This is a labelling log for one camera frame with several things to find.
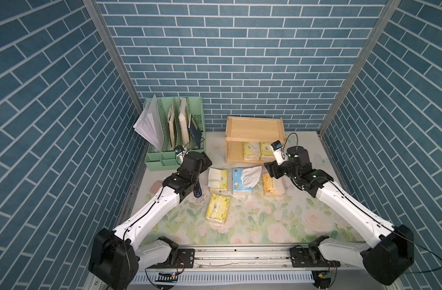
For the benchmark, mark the green desk file organizer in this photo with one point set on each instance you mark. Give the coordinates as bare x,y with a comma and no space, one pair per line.
165,159

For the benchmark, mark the wooden two-tier shelf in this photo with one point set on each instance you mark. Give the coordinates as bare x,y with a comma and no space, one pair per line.
249,129

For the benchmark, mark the dark blue book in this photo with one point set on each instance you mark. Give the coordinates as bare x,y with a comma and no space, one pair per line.
195,132

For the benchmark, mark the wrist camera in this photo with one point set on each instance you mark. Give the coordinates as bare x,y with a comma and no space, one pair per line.
180,152
279,154

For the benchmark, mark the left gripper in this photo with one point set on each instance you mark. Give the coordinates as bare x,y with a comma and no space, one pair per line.
203,165

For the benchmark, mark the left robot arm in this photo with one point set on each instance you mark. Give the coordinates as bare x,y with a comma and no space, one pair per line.
117,255

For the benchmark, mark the thick yellow-cover book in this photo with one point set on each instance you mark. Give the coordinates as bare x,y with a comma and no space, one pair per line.
183,121

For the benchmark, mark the white paper stack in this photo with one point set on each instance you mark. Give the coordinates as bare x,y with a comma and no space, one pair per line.
148,124

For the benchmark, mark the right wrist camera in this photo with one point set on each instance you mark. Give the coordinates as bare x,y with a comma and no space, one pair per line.
279,154

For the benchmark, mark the pink phone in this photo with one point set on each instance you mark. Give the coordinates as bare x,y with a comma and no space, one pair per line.
155,188

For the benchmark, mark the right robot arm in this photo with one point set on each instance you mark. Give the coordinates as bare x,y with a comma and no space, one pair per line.
387,251

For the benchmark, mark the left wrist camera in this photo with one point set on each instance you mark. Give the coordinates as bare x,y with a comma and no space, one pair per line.
180,152

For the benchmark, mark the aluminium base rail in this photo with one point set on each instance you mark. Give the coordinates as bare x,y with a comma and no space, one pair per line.
247,264

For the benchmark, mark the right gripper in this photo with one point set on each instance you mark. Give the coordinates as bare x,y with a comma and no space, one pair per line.
272,168

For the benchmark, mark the small circuit board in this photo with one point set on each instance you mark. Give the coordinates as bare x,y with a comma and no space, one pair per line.
162,278

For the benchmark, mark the blue stapler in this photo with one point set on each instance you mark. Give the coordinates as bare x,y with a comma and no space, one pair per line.
197,190

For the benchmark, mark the orange tissue pack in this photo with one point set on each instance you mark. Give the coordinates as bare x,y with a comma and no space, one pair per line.
273,187

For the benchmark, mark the yellow tissue pack with tissue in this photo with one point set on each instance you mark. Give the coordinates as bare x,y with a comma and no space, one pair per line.
218,180

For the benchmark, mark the blue tissue box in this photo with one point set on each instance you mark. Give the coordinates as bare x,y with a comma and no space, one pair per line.
245,179

